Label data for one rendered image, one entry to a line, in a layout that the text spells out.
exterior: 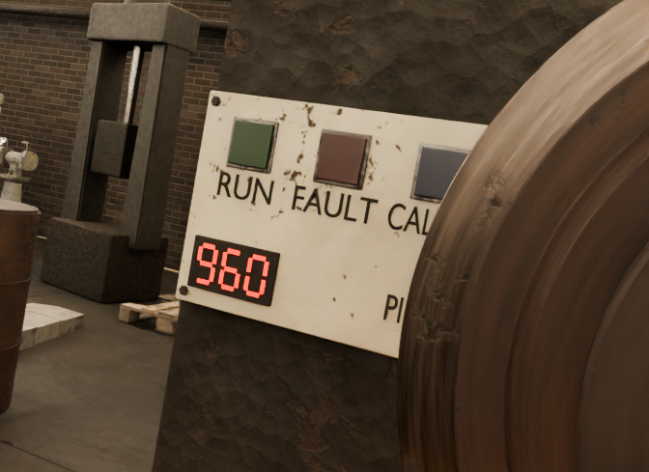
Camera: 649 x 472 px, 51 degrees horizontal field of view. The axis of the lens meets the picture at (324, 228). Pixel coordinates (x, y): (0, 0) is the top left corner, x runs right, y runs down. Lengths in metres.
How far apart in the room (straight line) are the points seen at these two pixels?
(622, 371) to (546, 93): 0.15
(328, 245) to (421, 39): 0.17
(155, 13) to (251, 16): 5.17
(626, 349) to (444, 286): 0.12
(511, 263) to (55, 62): 9.01
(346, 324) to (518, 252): 0.22
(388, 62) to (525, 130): 0.21
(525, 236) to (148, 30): 5.51
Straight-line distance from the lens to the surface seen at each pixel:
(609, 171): 0.34
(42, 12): 9.14
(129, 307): 5.11
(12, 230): 3.00
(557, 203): 0.34
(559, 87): 0.37
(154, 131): 5.62
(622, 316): 0.28
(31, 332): 4.29
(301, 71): 0.58
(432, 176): 0.50
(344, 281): 0.53
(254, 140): 0.56
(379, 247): 0.52
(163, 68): 5.68
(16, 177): 8.86
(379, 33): 0.56
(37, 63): 9.48
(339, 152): 0.53
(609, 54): 0.37
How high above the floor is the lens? 1.17
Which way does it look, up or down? 3 degrees down
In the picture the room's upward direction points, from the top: 10 degrees clockwise
